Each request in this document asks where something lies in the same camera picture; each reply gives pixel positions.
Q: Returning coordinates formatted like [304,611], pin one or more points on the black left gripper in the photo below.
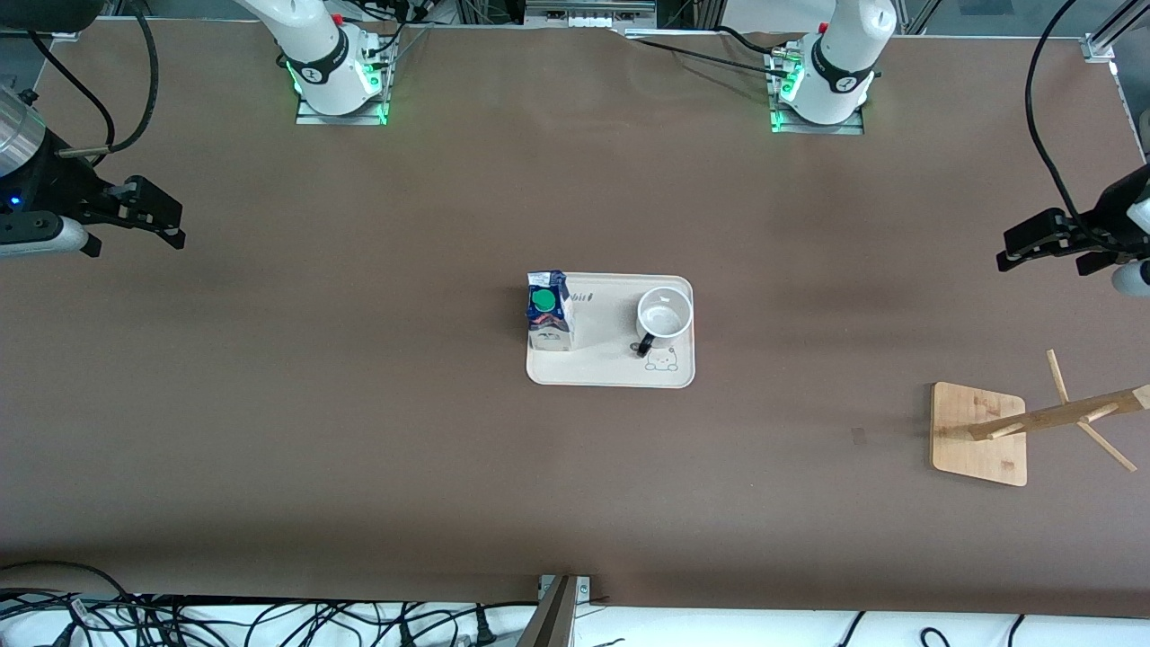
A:
[1117,214]

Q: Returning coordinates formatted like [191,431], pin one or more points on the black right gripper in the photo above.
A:
[56,187]

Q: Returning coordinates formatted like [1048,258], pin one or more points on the blue white milk carton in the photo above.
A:
[550,310]

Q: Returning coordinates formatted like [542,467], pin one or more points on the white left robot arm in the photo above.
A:
[840,63]

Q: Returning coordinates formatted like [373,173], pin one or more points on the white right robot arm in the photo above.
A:
[319,63]

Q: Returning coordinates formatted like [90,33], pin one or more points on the cream rabbit print tray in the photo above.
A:
[602,359]

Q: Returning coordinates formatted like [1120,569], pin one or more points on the wooden mug tree stand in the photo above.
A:
[975,449]

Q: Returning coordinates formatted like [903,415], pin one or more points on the white power strip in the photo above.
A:
[588,16]

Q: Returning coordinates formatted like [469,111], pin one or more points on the dark metal bar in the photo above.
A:
[550,620]

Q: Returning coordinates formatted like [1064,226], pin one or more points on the aluminium arm base plate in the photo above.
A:
[310,117]
[849,128]

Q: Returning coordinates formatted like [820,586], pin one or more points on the aluminium frame profile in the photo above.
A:
[1114,31]

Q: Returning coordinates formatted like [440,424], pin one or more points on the silver metal bracket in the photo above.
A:
[582,589]

